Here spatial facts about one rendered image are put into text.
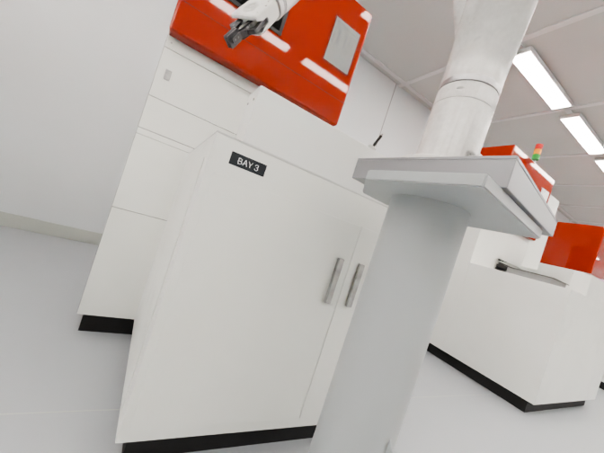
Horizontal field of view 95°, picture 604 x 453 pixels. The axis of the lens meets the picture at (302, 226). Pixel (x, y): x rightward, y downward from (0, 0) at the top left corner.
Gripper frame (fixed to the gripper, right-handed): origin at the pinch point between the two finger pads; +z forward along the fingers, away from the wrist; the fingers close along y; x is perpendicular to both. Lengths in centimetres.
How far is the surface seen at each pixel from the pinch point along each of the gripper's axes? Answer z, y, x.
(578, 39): -249, 72, 134
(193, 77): -2.0, -41.9, 21.8
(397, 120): -221, -60, 236
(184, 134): 18, -36, 33
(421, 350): 38, 75, 26
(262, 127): 17.2, 23.0, 7.8
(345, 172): 7.3, 37.5, 28.0
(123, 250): 69, -30, 46
